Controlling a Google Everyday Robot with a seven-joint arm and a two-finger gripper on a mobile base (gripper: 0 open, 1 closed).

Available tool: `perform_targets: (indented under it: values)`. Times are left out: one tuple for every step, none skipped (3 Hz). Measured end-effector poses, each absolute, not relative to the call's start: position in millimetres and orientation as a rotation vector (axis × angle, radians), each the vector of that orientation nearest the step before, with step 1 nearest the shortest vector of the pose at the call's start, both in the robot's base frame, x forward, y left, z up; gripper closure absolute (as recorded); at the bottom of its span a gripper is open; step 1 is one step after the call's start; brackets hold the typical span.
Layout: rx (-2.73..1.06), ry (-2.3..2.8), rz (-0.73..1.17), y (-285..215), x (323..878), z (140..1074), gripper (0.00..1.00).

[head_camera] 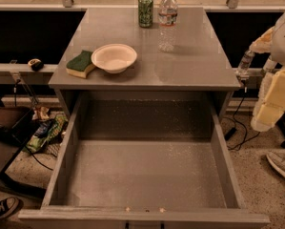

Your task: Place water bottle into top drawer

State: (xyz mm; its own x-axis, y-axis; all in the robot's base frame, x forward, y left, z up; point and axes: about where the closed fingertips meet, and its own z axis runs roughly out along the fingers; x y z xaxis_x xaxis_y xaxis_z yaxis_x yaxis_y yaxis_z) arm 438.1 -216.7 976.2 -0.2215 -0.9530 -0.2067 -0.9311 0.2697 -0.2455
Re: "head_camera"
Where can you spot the clear plastic water bottle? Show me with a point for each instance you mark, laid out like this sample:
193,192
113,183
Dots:
167,17

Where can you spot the green snack bags pile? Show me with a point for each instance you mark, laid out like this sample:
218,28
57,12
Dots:
49,130

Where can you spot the dark chair at left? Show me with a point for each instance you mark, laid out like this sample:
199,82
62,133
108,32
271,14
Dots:
16,130

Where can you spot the green soda can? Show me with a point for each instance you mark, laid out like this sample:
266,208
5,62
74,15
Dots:
145,13

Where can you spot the grey knit sneaker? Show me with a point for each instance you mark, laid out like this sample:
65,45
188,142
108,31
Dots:
277,161

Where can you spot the white paper bowl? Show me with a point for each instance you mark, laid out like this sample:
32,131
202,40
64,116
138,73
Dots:
114,58

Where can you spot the grey cabinet with top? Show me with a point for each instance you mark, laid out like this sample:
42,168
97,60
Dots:
197,63

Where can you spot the open grey top drawer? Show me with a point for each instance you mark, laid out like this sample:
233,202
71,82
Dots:
143,164

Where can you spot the black canvas sneaker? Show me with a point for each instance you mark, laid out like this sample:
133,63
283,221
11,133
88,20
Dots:
8,207

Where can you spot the clear bottle on shelf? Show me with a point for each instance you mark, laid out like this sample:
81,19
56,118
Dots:
244,65

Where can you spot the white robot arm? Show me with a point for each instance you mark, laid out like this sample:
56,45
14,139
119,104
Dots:
277,53

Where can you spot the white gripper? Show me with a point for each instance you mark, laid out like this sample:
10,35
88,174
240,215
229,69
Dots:
284,47

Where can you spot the yellow black tape measure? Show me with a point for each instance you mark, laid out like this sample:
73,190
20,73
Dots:
36,64

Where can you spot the green yellow sponge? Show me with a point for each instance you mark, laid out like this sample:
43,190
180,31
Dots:
81,65

